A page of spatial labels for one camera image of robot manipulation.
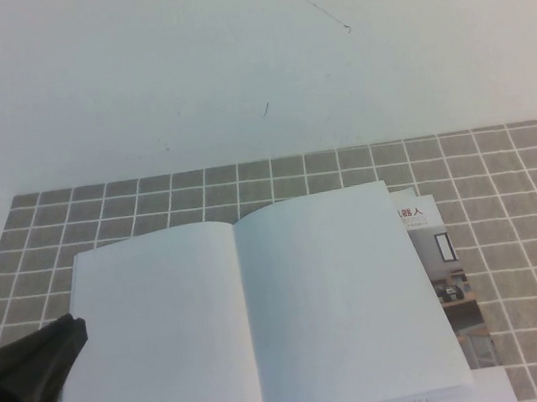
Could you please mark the white-paged book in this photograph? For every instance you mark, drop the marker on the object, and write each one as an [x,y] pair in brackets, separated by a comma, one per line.
[262,318]

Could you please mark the robotics brochure with red title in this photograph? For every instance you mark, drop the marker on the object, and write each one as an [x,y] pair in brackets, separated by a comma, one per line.
[458,286]

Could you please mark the gray white-grid tablecloth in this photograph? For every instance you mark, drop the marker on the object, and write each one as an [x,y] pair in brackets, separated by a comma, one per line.
[519,230]

